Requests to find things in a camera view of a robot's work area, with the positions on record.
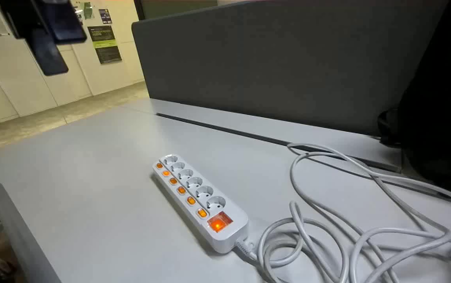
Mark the grey desk divider panel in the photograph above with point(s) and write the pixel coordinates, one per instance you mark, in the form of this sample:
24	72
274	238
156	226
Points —
332	64

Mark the white power strip orange switches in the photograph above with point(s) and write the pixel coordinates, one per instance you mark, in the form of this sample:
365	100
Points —
216	218

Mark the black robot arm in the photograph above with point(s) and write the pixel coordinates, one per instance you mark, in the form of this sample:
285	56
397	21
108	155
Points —
45	26

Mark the white wall cabinets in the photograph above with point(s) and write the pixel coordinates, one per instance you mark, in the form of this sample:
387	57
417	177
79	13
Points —
26	90

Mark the black object at right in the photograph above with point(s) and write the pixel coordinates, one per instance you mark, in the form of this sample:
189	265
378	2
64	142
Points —
420	123

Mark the dark poster on cabinet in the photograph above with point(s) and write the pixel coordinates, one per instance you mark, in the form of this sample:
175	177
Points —
104	45

